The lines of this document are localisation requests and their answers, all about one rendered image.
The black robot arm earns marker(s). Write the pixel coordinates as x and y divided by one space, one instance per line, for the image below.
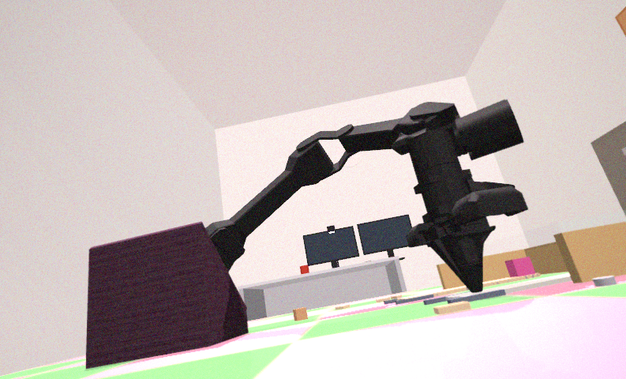
432 133

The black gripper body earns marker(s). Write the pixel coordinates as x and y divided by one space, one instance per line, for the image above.
450 208

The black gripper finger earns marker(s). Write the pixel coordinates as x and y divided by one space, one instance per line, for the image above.
466 250
438 248

